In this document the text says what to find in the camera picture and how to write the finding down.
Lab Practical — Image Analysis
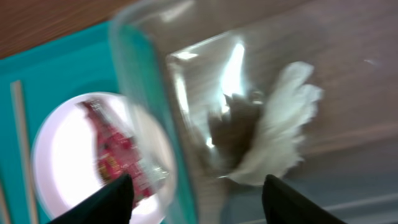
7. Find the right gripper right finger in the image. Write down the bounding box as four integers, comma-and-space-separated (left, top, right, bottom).
262, 175, 345, 224

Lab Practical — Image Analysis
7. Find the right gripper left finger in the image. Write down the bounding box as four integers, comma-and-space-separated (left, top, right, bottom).
50, 174, 134, 224

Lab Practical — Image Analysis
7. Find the red snack wrapper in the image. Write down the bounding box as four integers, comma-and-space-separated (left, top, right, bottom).
77, 97, 169, 207

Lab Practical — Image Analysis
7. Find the white napkin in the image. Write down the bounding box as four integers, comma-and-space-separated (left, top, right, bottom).
228, 62, 323, 186

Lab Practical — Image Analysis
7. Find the large white plate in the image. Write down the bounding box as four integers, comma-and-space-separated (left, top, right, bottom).
32, 92, 177, 224

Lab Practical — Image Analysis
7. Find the clear plastic bin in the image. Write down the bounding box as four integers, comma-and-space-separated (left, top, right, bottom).
109, 0, 397, 223

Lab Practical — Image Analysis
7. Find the teal plastic tray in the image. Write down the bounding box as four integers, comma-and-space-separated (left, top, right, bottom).
1, 22, 198, 223

